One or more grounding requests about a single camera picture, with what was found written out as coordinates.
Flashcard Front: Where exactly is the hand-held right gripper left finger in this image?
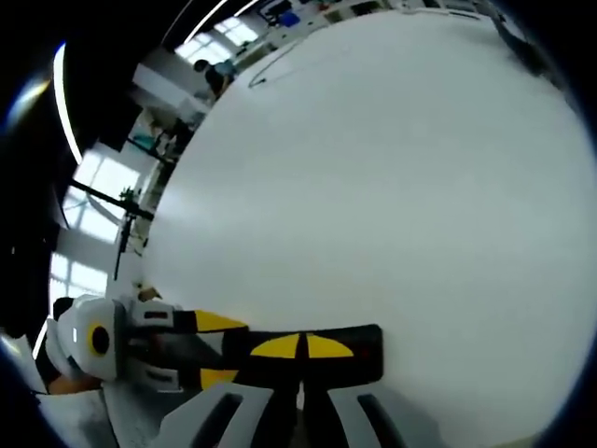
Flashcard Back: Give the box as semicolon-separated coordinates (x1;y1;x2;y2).
160;333;300;448

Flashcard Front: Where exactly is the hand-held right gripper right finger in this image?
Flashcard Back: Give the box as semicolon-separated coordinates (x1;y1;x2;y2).
300;332;417;448

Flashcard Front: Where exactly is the black remote control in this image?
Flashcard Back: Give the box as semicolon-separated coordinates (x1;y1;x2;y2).
221;323;384;389

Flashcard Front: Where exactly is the black tripod stand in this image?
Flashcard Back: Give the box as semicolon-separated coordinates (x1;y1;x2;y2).
68;178;156;282

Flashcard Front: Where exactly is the black power cable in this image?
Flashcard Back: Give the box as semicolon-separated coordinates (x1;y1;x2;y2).
247;38;305;90

